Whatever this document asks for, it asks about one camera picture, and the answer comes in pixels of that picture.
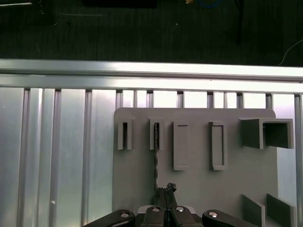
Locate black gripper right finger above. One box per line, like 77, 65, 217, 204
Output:
166, 182, 258, 227

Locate grey parts rack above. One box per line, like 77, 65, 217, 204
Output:
113, 107, 296, 227

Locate dark RAM stick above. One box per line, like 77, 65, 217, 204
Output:
153, 122, 160, 190

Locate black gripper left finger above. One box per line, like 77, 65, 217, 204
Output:
82, 186, 166, 227

